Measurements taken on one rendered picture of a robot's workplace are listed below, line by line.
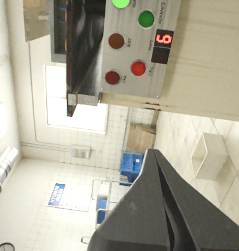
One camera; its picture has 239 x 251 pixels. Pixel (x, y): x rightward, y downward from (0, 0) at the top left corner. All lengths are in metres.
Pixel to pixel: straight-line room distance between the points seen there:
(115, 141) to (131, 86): 5.00
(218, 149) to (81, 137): 4.12
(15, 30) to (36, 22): 3.67
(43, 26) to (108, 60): 0.90
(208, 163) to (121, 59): 1.44
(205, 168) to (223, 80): 1.34
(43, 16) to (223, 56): 1.00
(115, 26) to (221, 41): 0.22
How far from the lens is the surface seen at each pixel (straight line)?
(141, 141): 5.23
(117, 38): 0.51
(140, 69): 0.52
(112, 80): 0.54
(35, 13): 1.38
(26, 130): 5.90
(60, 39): 1.41
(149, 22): 0.50
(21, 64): 5.20
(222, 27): 0.57
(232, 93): 0.63
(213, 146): 1.85
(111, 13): 0.51
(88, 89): 0.60
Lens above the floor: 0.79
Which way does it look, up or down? level
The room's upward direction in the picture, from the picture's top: 83 degrees counter-clockwise
